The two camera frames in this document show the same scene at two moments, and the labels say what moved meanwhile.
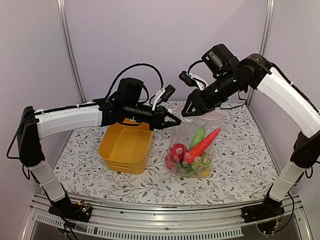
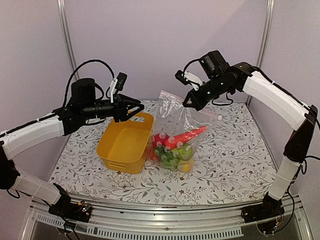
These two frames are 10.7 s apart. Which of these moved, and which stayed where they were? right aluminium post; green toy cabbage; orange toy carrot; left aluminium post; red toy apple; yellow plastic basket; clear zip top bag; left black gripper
Moved: green toy cabbage; left black gripper; clear zip top bag; orange toy carrot; red toy apple
Stayed: left aluminium post; right aluminium post; yellow plastic basket
